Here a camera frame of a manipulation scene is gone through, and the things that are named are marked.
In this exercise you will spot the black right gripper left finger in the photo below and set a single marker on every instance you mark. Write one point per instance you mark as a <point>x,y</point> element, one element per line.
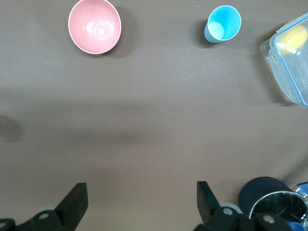
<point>72,207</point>

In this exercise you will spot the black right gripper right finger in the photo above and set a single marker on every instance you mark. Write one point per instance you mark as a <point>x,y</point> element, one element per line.
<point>207,207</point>

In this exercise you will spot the glass lid blue knob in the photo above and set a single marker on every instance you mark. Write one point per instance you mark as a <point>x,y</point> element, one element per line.
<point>281,207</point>

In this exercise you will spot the brown table cloth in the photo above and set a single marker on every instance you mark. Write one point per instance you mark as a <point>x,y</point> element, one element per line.
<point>154,120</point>

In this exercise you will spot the clear plastic food container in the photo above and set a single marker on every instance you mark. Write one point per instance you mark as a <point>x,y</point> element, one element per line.
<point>286,77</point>

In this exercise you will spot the pink bowl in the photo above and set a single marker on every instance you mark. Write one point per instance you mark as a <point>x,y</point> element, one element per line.
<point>94,26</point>

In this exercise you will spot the blue plastic cup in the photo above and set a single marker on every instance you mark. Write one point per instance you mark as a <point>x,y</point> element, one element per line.
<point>223,24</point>

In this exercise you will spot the yellow food piece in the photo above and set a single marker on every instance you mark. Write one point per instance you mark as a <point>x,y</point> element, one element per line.
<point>292,38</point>

